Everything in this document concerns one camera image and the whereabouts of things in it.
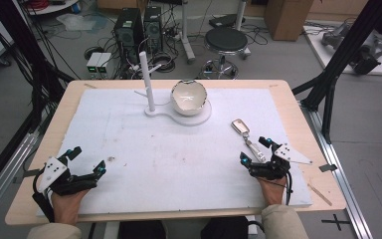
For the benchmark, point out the white foam mat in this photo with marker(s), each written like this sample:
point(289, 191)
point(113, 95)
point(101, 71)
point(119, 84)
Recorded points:
point(165, 159)

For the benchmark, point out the white key stand with post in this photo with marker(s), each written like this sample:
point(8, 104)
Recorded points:
point(149, 83)

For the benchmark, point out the brown cardboard box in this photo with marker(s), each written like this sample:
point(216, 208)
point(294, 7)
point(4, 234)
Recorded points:
point(286, 18)

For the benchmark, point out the light wooden table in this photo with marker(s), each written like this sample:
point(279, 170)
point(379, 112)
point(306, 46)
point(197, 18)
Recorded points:
point(315, 186)

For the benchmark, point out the black tape piece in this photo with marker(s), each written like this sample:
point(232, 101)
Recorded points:
point(328, 167)
point(30, 173)

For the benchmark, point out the white eggshell-shaped bowl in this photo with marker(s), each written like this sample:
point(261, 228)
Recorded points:
point(189, 98)

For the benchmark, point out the person's left hand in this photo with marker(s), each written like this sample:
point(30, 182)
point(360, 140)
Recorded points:
point(68, 207)

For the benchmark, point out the black metal frame stand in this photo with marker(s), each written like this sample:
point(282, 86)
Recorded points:
point(338, 63)
point(20, 49)

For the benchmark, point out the white desk leg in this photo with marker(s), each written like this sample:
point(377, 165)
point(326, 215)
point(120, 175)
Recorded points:
point(186, 36)
point(240, 13)

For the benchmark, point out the aluminium rail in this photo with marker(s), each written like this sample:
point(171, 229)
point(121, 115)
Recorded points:
point(341, 172)
point(10, 166)

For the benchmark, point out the person's leg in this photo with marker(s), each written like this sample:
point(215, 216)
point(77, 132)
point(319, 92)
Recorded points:
point(142, 230)
point(224, 229)

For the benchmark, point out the person's left leg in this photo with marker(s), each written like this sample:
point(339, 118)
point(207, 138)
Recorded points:
point(142, 230)

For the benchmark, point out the thin wooden stick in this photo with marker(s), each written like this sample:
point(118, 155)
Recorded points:
point(320, 194)

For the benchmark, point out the round white table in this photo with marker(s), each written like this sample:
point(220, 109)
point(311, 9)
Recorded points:
point(51, 7)

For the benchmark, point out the large black computer tower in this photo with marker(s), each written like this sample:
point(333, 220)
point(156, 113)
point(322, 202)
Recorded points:
point(128, 33)

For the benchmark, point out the clear plastic sheet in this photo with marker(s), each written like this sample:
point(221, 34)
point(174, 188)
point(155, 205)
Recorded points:
point(79, 22)

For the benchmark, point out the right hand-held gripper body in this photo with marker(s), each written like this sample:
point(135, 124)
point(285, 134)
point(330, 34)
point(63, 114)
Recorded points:
point(273, 169)

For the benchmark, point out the black round stool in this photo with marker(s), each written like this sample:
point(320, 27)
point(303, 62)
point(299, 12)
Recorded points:
point(226, 40)

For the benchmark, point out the white power supply box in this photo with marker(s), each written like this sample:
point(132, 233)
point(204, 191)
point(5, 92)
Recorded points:
point(103, 63)
point(93, 62)

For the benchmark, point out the person's right hand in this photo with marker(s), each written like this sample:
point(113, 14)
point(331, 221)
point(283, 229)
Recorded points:
point(272, 192)

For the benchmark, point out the small black computer tower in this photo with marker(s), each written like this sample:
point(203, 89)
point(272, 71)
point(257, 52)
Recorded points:
point(153, 28)

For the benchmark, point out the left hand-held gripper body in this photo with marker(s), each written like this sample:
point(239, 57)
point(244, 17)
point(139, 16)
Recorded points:
point(54, 172)

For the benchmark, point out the person's right leg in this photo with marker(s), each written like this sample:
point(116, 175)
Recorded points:
point(224, 229)

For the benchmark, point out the black flat pad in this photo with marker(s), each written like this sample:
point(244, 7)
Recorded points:
point(225, 20)

